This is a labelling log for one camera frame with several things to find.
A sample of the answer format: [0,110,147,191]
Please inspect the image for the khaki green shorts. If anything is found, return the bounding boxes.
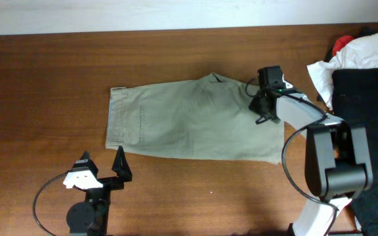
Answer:
[105,73,284,164]

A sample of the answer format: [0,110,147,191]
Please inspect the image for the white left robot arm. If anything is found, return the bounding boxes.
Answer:
[63,146,133,235]

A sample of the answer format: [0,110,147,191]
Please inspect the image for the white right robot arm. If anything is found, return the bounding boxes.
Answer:
[249,87,373,236]

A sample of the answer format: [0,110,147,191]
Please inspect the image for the red garment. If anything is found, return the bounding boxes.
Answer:
[332,35,354,56]

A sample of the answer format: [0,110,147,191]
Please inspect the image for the black folded garment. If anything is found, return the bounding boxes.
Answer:
[324,26,378,236]

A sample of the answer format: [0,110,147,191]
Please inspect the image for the white crumpled garment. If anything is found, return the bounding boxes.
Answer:
[306,33,378,110]

